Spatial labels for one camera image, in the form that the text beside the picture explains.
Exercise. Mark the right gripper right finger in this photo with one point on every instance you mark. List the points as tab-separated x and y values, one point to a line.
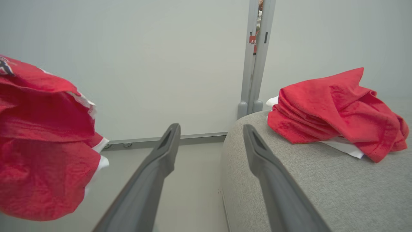
276	187

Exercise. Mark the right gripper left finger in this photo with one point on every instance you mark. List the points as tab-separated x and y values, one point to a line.
151	180

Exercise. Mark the plain red garment white trim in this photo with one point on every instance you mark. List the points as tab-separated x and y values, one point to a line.
322	112

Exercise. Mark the red garment with printed letters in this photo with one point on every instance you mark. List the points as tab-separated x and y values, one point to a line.
42	129

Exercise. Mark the grey fabric sofa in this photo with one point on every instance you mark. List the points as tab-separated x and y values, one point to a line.
322	187

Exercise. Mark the small red tag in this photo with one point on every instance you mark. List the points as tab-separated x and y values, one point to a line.
252	39

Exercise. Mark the grey partition bottom rail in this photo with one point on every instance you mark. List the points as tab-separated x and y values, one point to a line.
196	138

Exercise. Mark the grey partition post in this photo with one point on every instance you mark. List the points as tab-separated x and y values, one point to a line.
247	80
262	64

